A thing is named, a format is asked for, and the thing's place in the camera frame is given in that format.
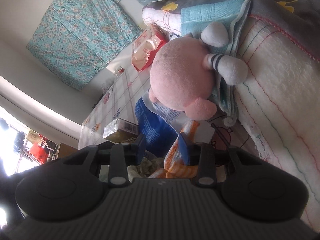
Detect red wet wipes pack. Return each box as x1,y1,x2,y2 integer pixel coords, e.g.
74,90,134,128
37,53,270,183
131,24,167,72

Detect teal towel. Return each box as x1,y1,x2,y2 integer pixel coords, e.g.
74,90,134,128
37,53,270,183
181,0,251,127

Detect pink plush toy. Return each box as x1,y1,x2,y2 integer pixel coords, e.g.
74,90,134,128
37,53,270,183
147,21,249,121

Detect green white scrunched cloth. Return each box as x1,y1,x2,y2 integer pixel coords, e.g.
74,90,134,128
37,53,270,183
127,157,164,182

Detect white quilted blanket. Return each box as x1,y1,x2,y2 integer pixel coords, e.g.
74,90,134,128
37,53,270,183
142,6,320,233

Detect orange striped cloth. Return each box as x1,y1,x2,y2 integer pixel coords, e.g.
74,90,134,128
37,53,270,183
149,121,200,179

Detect floral teal wall cloth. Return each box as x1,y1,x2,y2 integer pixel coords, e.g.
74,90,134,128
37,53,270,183
26,0,140,90

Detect blue wet wipes pack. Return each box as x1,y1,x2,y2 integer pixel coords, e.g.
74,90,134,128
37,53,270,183
135,92,189,157

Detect tissue pack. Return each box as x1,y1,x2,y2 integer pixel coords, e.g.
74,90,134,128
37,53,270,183
103,118,139,144

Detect red crate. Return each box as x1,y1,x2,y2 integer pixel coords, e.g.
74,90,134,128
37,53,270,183
29,142,49,164

